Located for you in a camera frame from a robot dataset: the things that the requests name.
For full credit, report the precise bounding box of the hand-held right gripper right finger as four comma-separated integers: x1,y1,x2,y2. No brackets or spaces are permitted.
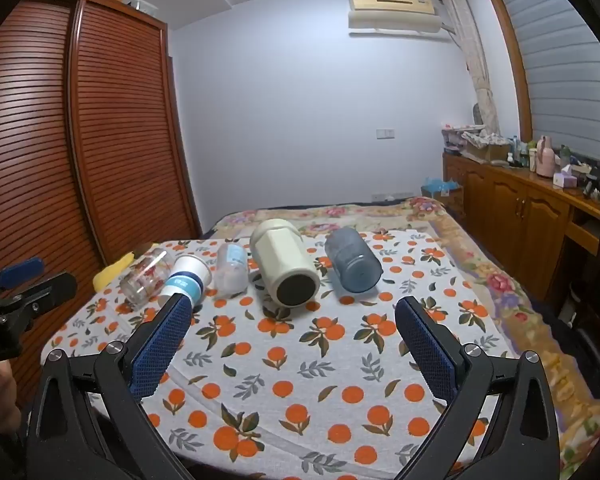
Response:
394,296,561,480

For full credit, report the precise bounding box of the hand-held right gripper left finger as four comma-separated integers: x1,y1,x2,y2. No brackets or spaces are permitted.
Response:
26,292,193,480

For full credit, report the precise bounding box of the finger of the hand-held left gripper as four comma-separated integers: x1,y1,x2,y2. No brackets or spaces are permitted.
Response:
0,257,44,292

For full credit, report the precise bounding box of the clear printed glass cup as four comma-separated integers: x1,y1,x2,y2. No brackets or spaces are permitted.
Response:
119,247,176,311

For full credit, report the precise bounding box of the white blue-banded paper cup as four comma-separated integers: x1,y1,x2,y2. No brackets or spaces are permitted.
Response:
161,254,214,307

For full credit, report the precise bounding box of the blue-grey translucent cup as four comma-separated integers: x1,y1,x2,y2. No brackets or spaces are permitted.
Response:
324,226,384,294

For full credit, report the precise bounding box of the person's left hand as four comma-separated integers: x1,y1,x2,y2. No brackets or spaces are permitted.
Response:
0,360,23,432

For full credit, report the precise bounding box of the yellow cloth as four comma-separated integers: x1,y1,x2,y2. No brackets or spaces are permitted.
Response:
93,253,134,292

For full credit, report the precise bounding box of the clear plastic bottle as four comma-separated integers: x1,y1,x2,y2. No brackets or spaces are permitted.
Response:
214,242,251,299

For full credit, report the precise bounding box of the floral blanket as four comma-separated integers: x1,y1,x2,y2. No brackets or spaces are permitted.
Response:
202,195,600,480

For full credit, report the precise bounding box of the orange fruit print cloth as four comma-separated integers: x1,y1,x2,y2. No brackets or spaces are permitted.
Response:
40,230,507,480

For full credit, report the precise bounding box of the cream thermos bottle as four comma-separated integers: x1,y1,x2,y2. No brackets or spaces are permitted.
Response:
251,218,321,309

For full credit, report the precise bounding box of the brown louvered wardrobe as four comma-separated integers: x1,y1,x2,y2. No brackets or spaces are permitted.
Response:
0,0,204,401

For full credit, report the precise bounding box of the wooden sideboard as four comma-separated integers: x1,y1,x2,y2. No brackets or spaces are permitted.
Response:
442,152,600,311

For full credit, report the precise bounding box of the light blue bag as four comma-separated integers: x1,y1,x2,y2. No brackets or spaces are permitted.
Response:
421,175,464,207

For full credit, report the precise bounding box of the cardboard box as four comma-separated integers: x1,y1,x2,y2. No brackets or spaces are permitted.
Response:
464,142,512,164

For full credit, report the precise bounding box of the floral folded cloth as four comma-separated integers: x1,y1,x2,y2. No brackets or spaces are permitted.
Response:
441,122,507,150

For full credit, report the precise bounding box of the pink thermos jug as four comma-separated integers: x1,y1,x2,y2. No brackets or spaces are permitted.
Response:
535,135,556,178

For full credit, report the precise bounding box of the patterned curtain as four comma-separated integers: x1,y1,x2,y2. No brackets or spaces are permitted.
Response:
439,0,502,137

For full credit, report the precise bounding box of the grey window blind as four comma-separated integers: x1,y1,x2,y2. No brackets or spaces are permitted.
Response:
494,0,600,173

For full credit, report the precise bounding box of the wall air conditioner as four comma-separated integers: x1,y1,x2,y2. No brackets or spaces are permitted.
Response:
348,0,454,37

